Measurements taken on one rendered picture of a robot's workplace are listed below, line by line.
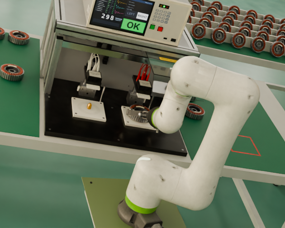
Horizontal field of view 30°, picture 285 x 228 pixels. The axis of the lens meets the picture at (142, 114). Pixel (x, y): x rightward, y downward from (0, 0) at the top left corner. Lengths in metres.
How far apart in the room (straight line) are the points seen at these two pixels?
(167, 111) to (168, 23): 0.54
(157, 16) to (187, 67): 0.82
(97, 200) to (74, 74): 0.84
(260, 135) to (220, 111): 1.17
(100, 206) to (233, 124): 0.60
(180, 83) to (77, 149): 0.75
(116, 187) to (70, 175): 1.23
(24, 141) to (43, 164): 1.11
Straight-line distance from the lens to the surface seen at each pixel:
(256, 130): 2.87
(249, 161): 2.58
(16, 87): 2.53
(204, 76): 1.63
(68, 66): 2.62
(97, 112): 2.43
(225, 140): 1.72
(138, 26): 2.42
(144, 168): 1.82
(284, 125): 3.07
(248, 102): 1.65
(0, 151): 3.36
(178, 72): 1.64
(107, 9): 2.37
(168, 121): 2.04
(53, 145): 2.23
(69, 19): 2.43
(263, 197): 3.80
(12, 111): 2.35
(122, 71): 2.65
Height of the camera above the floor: 2.02
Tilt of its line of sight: 29 degrees down
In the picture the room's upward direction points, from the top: 19 degrees clockwise
